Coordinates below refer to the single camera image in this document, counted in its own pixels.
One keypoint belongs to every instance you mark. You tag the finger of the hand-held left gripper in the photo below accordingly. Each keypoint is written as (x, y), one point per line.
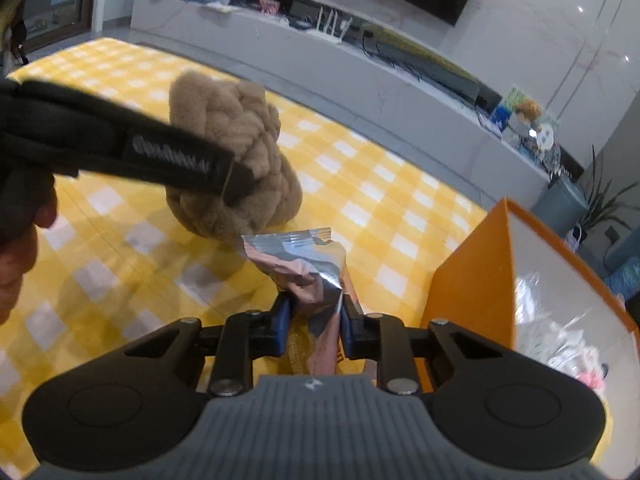
(237, 177)

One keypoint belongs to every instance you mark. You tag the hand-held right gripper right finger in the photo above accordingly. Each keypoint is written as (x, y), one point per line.
(350, 332)

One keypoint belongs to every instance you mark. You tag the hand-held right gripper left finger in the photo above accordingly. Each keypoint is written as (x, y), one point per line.
(282, 325)

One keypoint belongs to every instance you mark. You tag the brown knotted plush toy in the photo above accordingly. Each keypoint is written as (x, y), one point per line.
(235, 130)

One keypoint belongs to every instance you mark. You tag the silver and pink snack packet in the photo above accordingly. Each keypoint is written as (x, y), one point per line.
(310, 270)

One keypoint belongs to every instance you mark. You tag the orange cardboard box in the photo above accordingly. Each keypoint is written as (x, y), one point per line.
(470, 280)

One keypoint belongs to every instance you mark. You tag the pink and white plush toy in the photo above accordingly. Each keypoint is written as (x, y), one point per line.
(591, 374)

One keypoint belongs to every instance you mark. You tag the person's left hand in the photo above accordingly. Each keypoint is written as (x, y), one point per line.
(20, 240)

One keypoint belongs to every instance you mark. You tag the yellow checked mat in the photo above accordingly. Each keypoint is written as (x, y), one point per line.
(400, 200)

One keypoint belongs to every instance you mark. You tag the grey television cabinet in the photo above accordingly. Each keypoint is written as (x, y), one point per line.
(350, 70)

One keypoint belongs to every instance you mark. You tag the white router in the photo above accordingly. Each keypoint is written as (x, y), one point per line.
(330, 27)

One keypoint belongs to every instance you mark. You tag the clear plastic packet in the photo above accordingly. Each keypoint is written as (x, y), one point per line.
(532, 292)

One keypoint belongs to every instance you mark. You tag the woven basket bag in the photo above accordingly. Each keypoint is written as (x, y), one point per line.
(574, 239)

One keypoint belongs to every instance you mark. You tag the grey trash bin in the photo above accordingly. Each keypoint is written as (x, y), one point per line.
(560, 205)

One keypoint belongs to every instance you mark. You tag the pile of colourful toys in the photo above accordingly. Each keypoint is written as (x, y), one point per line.
(527, 120)

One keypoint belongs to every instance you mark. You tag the blue water bottle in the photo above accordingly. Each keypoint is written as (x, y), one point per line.
(625, 280)

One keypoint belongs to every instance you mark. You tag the long-leaf potted plant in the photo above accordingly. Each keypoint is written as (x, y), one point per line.
(602, 200)

